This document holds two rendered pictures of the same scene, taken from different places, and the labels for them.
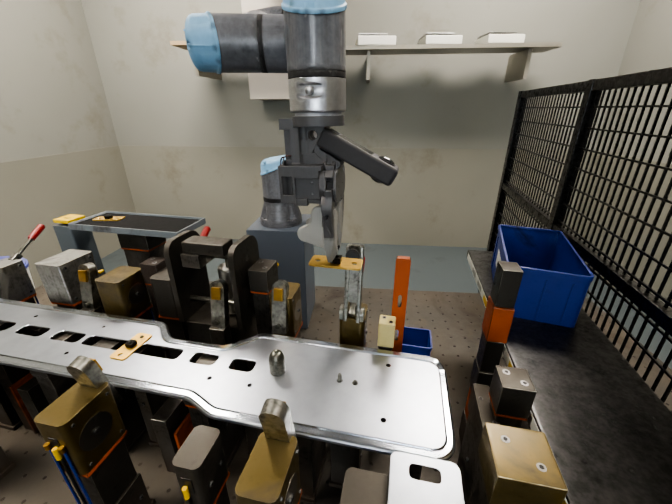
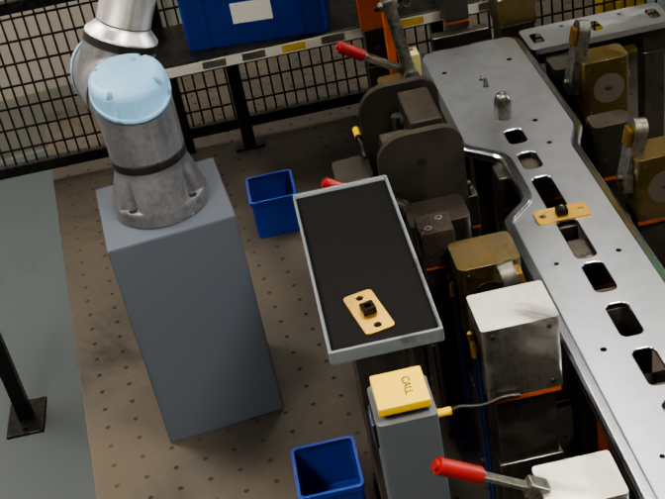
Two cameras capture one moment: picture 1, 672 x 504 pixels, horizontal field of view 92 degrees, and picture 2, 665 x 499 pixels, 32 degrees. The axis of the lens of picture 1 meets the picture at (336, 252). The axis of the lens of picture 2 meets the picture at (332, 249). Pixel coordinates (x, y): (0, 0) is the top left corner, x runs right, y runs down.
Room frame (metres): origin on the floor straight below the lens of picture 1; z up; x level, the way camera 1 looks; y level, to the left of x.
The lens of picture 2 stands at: (1.28, 1.79, 2.02)
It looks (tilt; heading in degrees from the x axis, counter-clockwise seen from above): 34 degrees down; 256
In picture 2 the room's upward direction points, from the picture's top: 11 degrees counter-clockwise
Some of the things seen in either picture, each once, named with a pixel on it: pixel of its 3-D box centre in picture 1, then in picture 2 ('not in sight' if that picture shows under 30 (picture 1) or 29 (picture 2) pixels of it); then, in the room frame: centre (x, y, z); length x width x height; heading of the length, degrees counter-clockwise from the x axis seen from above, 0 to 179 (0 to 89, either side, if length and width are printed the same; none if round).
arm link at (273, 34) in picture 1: (303, 45); not in sight; (0.58, 0.05, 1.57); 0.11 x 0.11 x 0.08; 4
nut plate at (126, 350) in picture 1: (131, 344); (561, 211); (0.57, 0.45, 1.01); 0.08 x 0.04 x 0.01; 167
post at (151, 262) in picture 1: (168, 321); (447, 330); (0.80, 0.50, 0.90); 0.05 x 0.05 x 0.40; 78
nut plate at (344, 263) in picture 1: (336, 260); not in sight; (0.47, 0.00, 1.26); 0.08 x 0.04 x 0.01; 78
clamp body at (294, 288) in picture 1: (291, 346); not in sight; (0.71, 0.12, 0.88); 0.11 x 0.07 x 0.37; 168
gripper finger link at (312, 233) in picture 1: (316, 235); not in sight; (0.46, 0.03, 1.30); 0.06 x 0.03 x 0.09; 78
